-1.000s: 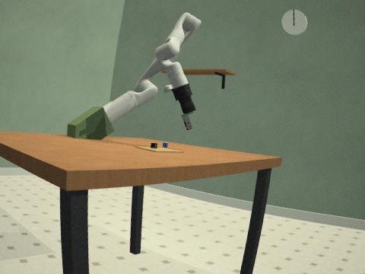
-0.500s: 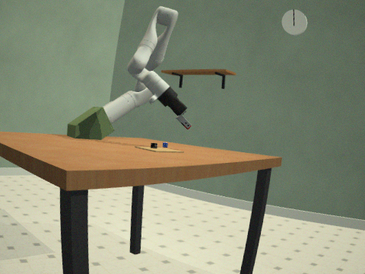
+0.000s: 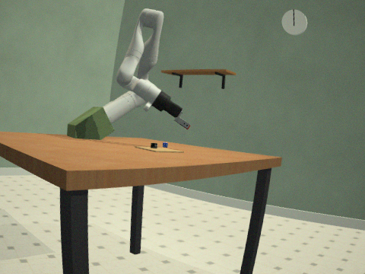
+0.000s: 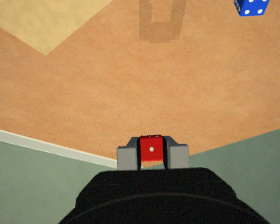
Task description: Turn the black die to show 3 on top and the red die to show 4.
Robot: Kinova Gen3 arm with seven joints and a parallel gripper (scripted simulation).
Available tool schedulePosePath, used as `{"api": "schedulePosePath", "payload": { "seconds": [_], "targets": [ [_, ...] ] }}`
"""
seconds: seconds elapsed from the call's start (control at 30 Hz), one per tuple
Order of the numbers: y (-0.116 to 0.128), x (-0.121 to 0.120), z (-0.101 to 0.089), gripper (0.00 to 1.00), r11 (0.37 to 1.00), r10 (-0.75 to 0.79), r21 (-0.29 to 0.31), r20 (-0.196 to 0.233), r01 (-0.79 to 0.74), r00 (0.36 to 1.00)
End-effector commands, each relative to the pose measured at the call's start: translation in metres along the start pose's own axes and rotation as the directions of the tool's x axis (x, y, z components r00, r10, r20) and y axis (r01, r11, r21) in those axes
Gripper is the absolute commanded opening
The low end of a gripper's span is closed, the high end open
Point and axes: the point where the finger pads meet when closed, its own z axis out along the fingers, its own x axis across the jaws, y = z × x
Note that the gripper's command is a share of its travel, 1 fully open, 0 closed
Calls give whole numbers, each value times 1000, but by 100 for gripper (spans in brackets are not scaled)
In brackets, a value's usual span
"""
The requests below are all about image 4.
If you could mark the tan square mat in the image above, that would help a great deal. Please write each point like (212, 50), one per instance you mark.
(44, 24)

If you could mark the blue die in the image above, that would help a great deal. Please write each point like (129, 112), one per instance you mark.
(251, 7)

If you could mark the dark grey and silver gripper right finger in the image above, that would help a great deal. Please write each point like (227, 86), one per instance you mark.
(175, 155)

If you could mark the red die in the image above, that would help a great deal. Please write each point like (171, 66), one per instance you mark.
(151, 147)

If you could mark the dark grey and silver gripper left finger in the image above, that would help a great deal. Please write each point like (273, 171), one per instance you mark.
(129, 156)

